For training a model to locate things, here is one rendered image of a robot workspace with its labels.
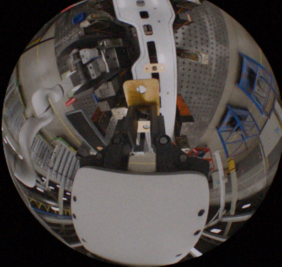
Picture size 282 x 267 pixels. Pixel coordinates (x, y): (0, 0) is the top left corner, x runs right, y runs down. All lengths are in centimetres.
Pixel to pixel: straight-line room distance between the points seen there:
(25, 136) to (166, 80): 65
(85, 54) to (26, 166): 47
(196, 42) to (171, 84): 49
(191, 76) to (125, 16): 62
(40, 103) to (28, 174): 35
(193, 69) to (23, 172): 110
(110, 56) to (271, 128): 799
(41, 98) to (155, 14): 63
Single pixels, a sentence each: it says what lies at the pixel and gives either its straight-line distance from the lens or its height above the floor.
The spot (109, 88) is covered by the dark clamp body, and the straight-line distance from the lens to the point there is 36.
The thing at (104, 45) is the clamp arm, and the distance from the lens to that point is 32.
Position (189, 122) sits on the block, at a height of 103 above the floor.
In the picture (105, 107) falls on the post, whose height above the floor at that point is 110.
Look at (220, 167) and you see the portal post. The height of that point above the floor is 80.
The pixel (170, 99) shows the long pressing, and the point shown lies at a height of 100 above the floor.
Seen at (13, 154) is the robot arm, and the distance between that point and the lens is 44.
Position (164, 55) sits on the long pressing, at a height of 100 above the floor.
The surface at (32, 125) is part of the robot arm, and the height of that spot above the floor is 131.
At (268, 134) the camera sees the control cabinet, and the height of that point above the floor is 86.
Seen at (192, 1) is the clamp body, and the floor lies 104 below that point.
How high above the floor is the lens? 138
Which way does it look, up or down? 42 degrees down
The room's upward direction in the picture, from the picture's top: 175 degrees counter-clockwise
